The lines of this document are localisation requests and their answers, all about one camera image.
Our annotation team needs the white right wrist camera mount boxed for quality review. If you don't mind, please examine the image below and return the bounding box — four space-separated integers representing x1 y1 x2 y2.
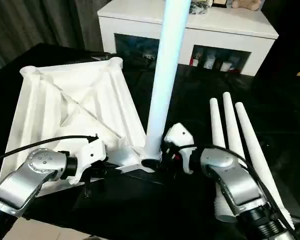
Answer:
164 122 197 175

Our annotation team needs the black mat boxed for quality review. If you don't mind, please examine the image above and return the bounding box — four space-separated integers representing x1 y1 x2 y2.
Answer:
0 42 300 240

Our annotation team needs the white plastic table leg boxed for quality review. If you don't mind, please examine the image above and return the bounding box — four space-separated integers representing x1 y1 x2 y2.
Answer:
234 101 295 231
141 0 192 168
222 91 246 161
209 97 239 223

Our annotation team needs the white cabinet with glass doors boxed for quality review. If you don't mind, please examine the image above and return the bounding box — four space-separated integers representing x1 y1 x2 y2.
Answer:
97 0 280 77

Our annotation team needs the brown plush toy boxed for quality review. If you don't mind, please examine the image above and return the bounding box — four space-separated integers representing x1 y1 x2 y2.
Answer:
232 0 262 11

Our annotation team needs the grey curtain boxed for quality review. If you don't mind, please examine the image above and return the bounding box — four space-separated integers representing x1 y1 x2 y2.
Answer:
0 0 103 73

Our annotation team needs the white plastic table top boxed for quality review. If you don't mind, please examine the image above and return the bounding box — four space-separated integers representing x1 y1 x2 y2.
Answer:
1 56 163 198

